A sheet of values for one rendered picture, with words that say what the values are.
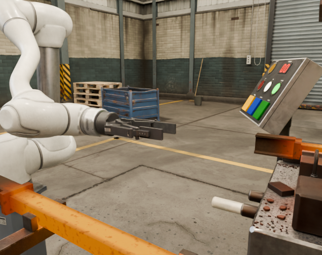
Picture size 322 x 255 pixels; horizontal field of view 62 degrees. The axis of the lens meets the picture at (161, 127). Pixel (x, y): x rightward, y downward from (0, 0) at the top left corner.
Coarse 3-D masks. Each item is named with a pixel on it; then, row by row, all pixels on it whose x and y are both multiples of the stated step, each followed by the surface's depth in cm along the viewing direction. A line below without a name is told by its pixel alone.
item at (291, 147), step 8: (256, 136) 60; (264, 136) 60; (272, 136) 59; (280, 136) 59; (288, 136) 59; (256, 144) 61; (264, 144) 61; (272, 144) 60; (280, 144) 59; (288, 144) 58; (296, 144) 56; (304, 144) 57; (312, 144) 57; (256, 152) 61; (264, 152) 60; (272, 152) 60; (280, 152) 59; (288, 152) 58; (296, 152) 56
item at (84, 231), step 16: (0, 176) 46; (0, 192) 40; (16, 192) 41; (32, 192) 41; (16, 208) 39; (32, 208) 37; (48, 208) 36; (64, 208) 36; (48, 224) 35; (64, 224) 33; (80, 224) 33; (96, 224) 33; (80, 240) 32; (96, 240) 30; (112, 240) 30; (128, 240) 30; (144, 240) 30
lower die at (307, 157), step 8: (304, 152) 55; (312, 152) 54; (320, 152) 54; (304, 160) 52; (312, 160) 52; (320, 160) 52; (304, 168) 51; (312, 168) 50; (320, 168) 50; (320, 176) 50
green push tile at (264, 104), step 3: (261, 102) 105; (264, 102) 102; (267, 102) 99; (261, 105) 103; (264, 105) 100; (267, 105) 98; (258, 108) 104; (261, 108) 101; (264, 108) 98; (255, 111) 106; (258, 111) 102; (261, 111) 100; (264, 111) 99; (255, 114) 104; (258, 114) 101; (261, 114) 99; (255, 117) 102; (258, 117) 99
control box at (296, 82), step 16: (272, 64) 120; (304, 64) 91; (272, 80) 109; (288, 80) 94; (304, 80) 92; (256, 96) 117; (272, 96) 100; (288, 96) 94; (304, 96) 93; (240, 112) 127; (272, 112) 95; (288, 112) 95; (272, 128) 96
